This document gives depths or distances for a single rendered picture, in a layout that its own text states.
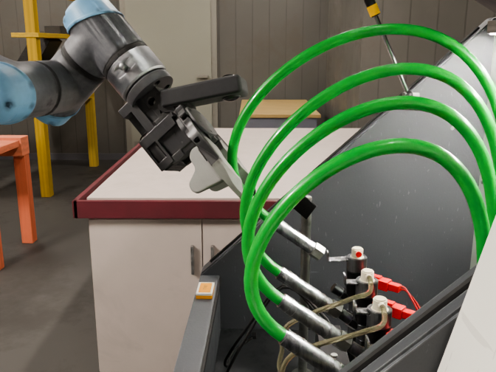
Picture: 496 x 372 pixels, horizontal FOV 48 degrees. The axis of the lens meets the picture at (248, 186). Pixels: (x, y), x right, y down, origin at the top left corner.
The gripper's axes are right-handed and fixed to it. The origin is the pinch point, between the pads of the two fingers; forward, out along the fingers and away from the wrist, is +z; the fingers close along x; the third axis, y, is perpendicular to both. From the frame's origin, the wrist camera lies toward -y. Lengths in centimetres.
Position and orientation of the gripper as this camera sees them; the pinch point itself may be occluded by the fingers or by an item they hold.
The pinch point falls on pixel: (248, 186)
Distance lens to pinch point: 75.6
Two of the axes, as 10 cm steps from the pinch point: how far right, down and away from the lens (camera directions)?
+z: 6.3, 7.6, -1.3
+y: -7.4, 6.4, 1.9
